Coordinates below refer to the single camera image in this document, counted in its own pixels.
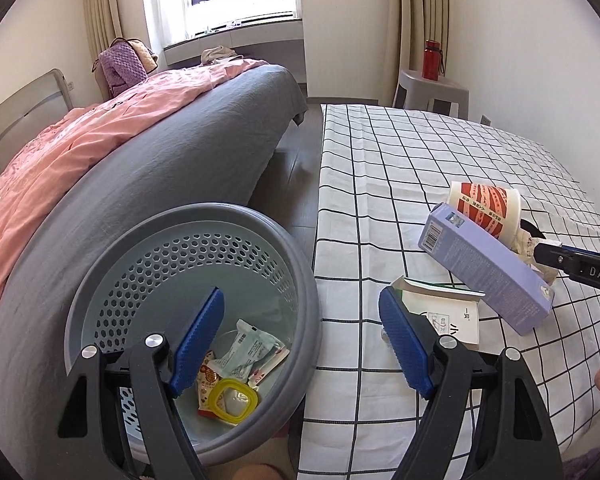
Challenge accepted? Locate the light green wipes packet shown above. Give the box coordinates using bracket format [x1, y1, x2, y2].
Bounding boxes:
[215, 319, 276, 378]

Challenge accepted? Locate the white printed paper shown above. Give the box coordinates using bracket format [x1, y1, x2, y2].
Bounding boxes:
[512, 227, 561, 286]

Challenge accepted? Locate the bed with grey sheet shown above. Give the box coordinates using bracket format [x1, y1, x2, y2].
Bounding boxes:
[0, 62, 308, 461]

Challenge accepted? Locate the yellow-rimmed plastic lid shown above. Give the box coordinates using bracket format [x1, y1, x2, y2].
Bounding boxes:
[209, 379, 259, 423]

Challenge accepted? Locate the purple quilted bag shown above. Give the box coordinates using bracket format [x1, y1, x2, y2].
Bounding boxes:
[98, 42, 148, 101]

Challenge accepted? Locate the orange print snack packet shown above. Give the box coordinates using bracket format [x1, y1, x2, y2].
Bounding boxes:
[196, 350, 231, 418]

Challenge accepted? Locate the grey window ledge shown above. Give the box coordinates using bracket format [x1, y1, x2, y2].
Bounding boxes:
[162, 15, 306, 101]

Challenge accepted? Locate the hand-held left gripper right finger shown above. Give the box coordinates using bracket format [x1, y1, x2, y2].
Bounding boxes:
[378, 287, 563, 480]

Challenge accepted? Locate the grey plastic stool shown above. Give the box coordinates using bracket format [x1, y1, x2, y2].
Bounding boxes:
[392, 67, 471, 121]

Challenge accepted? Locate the beige crumpled cloth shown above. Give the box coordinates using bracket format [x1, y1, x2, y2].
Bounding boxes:
[201, 46, 243, 66]

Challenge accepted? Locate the red water bottle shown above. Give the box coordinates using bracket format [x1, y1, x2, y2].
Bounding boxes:
[421, 39, 443, 82]

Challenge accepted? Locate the red white paper wrapper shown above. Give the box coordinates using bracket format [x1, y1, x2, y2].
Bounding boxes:
[247, 345, 290, 388]

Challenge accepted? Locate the black band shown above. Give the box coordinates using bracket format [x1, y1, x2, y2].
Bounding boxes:
[520, 217, 548, 241]

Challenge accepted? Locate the black white checked tablecloth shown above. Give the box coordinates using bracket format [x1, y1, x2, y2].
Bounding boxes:
[287, 103, 600, 480]

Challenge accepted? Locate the red white paper cup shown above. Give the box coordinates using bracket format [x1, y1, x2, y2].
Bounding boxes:
[448, 181, 523, 253]

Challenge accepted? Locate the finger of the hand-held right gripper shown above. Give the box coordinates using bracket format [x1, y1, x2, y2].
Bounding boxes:
[560, 245, 600, 262]
[532, 241, 580, 281]

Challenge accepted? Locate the grey perforated plastic basket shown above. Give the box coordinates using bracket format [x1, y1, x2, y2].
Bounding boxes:
[64, 203, 323, 466]

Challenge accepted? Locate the beige curtain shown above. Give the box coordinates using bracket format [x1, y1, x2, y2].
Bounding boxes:
[397, 0, 451, 106]
[82, 0, 123, 56]

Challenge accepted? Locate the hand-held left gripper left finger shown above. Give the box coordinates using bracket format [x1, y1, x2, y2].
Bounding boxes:
[57, 287, 226, 480]

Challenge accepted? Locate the torn green white carton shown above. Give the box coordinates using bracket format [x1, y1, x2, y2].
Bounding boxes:
[390, 275, 483, 351]

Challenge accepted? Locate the pink blanket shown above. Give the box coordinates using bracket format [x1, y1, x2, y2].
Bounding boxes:
[0, 58, 270, 346]

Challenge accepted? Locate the grey padded headboard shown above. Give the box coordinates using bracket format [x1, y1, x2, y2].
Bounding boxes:
[0, 68, 76, 193]

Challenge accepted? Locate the purple cardboard box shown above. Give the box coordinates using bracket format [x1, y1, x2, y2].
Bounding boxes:
[418, 202, 556, 336]

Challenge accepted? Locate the beige quilted bag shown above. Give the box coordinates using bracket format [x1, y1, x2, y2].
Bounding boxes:
[111, 36, 159, 73]

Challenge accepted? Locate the purple clothing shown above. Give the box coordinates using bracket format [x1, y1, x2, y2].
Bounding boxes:
[562, 455, 600, 480]

